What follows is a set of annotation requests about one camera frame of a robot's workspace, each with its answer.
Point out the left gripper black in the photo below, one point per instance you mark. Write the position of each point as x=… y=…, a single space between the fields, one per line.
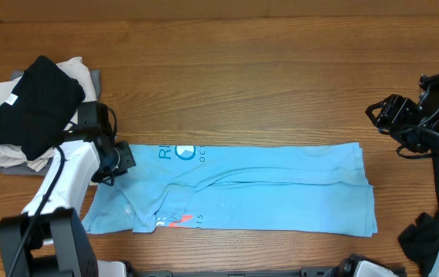
x=127 y=160

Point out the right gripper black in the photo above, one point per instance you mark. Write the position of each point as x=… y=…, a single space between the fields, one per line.
x=396 y=110

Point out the light blue t-shirt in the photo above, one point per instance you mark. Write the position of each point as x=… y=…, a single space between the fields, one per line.
x=291 y=188

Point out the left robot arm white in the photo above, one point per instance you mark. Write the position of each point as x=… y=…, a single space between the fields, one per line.
x=47 y=238

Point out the folded black garment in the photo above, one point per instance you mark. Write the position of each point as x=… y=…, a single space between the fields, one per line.
x=45 y=100

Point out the black garment at right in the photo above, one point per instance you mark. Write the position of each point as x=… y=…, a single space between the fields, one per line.
x=420 y=241

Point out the folded beige garment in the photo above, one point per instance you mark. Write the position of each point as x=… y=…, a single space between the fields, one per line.
x=11 y=155

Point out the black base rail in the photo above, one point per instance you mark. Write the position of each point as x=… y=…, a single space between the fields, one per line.
x=303 y=272

